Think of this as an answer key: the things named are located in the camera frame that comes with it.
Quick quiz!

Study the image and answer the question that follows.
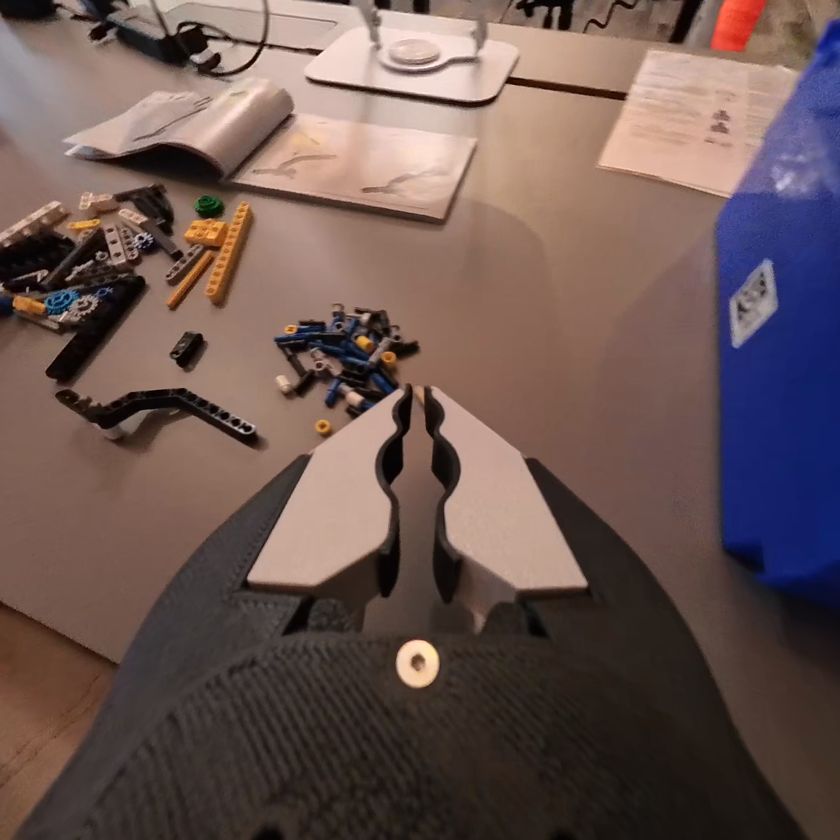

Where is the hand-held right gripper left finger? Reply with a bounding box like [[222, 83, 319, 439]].
[[247, 384, 413, 624]]

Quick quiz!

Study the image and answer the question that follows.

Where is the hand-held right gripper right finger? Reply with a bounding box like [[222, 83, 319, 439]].
[[423, 386, 589, 631]]

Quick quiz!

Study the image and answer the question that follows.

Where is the lego instruction booklet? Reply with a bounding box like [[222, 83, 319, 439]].
[[63, 77, 479, 224]]

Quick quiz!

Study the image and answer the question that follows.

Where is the pile of small lego pins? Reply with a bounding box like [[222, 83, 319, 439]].
[[274, 303, 420, 416]]

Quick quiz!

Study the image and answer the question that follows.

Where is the black angled lego beam assembly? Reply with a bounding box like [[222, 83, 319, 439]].
[[56, 387, 258, 447]]

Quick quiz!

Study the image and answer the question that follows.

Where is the long yellow lego beam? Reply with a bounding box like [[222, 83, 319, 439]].
[[206, 202, 253, 306]]

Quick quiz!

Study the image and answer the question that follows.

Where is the pile of mixed lego pieces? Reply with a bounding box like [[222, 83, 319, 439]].
[[0, 184, 217, 385]]

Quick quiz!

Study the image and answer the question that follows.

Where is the blue bag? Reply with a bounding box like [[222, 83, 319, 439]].
[[714, 20, 840, 608]]

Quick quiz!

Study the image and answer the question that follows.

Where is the printed paper sheet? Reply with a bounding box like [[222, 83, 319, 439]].
[[597, 49, 803, 198]]

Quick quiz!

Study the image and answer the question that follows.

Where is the white desk stand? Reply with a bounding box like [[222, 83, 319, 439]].
[[304, 0, 521, 106]]

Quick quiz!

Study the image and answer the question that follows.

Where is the black power adapter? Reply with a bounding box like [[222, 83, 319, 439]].
[[108, 10, 193, 64]]

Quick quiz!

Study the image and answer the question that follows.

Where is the orange object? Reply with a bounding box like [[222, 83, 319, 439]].
[[712, 0, 769, 52]]

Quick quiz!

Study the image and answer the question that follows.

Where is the black cable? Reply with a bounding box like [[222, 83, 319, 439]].
[[187, 0, 271, 76]]

